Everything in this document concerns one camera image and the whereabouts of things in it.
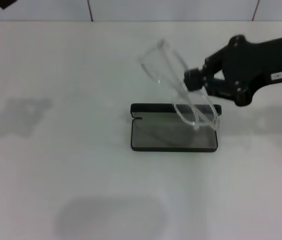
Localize clear transparent glasses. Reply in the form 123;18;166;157
138;38;222;132

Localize black glasses case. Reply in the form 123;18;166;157
130;102;222;153

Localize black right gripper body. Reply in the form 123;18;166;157
204;32;282;107

